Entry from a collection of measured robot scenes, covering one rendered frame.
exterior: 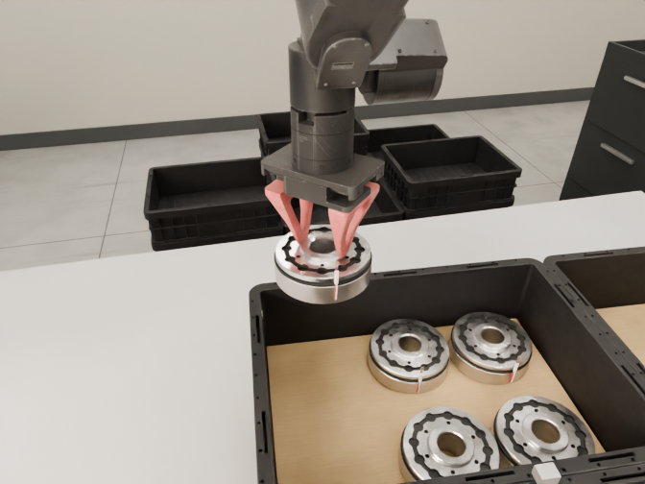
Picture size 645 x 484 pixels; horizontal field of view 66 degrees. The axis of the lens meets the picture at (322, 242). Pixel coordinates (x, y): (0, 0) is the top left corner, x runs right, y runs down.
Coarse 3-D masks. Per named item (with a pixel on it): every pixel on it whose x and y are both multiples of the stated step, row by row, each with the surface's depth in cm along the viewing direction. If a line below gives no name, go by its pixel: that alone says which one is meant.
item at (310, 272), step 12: (312, 228) 56; (324, 228) 56; (288, 240) 54; (360, 240) 54; (276, 252) 52; (288, 252) 53; (348, 252) 52; (360, 252) 53; (288, 264) 50; (300, 264) 50; (312, 264) 50; (324, 264) 50; (336, 264) 50; (348, 264) 51; (360, 264) 50; (300, 276) 49; (312, 276) 49; (324, 276) 49; (348, 276) 49
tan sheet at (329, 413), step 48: (288, 384) 64; (336, 384) 64; (480, 384) 64; (528, 384) 64; (288, 432) 58; (336, 432) 58; (384, 432) 58; (288, 480) 53; (336, 480) 53; (384, 480) 53
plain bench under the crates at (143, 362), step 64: (640, 192) 130; (128, 256) 107; (192, 256) 107; (256, 256) 107; (384, 256) 107; (448, 256) 107; (512, 256) 107; (0, 320) 92; (64, 320) 92; (128, 320) 92; (192, 320) 92; (0, 384) 80; (64, 384) 80; (128, 384) 80; (192, 384) 80; (0, 448) 70; (64, 448) 70; (128, 448) 70; (192, 448) 70
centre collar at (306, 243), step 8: (304, 240) 53; (312, 240) 53; (320, 240) 54; (328, 240) 54; (304, 248) 52; (304, 256) 51; (312, 256) 51; (320, 256) 51; (328, 256) 51; (336, 256) 51
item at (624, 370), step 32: (256, 288) 64; (256, 320) 61; (576, 320) 59; (256, 352) 55; (608, 352) 55; (256, 384) 51; (640, 384) 51; (256, 416) 48; (256, 448) 45; (640, 448) 45; (448, 480) 43; (480, 480) 43; (512, 480) 43
